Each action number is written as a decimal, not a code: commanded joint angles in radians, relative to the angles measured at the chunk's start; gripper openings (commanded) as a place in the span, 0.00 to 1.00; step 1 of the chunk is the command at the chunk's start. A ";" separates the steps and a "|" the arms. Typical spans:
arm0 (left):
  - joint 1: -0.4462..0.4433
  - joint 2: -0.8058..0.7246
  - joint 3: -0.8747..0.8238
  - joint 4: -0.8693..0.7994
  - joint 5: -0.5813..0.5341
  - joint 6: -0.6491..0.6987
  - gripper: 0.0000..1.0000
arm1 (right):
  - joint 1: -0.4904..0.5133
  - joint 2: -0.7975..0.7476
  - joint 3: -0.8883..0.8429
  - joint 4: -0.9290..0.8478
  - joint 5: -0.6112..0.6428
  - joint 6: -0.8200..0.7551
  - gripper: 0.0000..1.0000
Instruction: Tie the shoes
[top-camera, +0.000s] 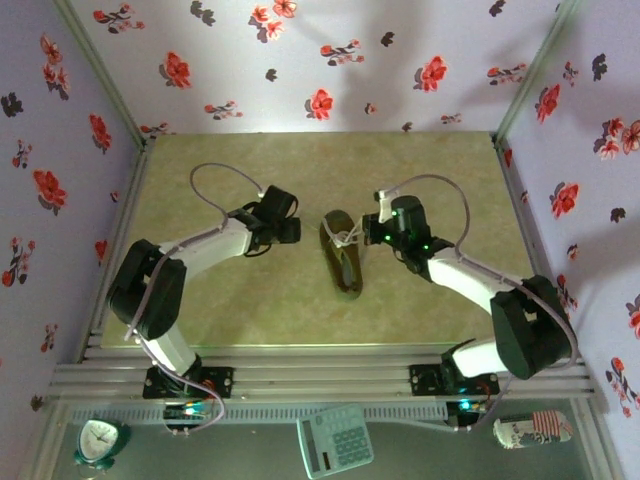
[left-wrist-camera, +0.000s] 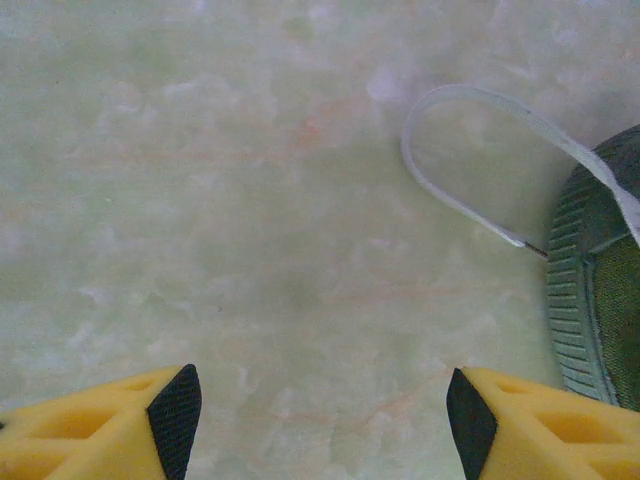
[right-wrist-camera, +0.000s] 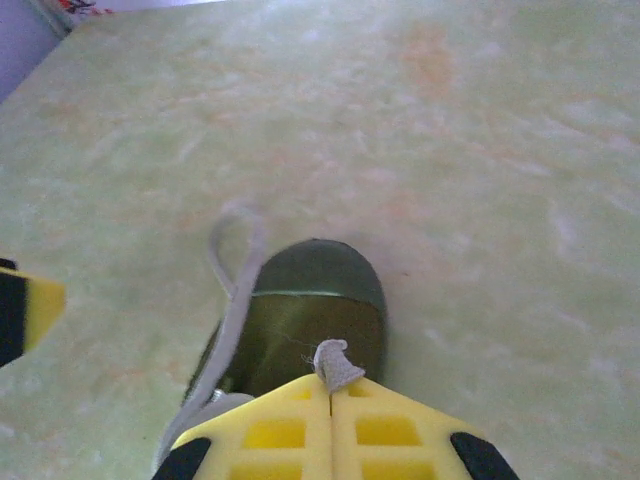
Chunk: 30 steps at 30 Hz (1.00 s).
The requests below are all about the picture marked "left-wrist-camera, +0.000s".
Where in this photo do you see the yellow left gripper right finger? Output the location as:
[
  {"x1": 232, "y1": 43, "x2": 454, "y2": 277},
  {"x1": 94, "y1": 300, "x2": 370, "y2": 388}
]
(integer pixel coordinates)
[{"x1": 446, "y1": 366, "x2": 640, "y2": 480}]

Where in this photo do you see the olive green canvas shoe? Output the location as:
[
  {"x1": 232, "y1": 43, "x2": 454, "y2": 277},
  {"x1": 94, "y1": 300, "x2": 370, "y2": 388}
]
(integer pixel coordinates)
[{"x1": 544, "y1": 124, "x2": 640, "y2": 411}]

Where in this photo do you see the white shoelace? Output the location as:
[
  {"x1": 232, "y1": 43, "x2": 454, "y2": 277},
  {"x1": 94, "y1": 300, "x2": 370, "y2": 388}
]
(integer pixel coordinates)
[{"x1": 400, "y1": 84, "x2": 640, "y2": 251}]

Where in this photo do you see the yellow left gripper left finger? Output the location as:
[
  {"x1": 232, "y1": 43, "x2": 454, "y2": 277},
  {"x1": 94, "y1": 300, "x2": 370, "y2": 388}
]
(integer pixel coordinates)
[{"x1": 0, "y1": 363, "x2": 203, "y2": 480}]

